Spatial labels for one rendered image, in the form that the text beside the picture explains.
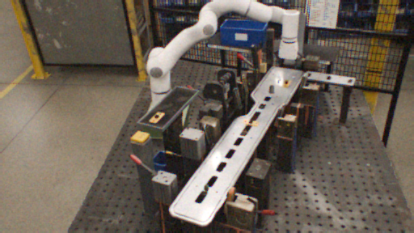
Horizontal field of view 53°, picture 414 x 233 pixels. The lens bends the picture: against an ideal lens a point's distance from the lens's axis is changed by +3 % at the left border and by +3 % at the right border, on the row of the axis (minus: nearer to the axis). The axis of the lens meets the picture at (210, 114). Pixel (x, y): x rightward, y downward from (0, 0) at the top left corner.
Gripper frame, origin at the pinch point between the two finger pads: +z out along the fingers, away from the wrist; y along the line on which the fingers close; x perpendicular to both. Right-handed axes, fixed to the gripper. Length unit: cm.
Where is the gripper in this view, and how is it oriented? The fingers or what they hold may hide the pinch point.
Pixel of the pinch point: (287, 65)
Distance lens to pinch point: 243.9
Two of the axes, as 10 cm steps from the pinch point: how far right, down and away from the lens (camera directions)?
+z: 0.5, 8.4, 5.4
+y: 9.0, 2.0, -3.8
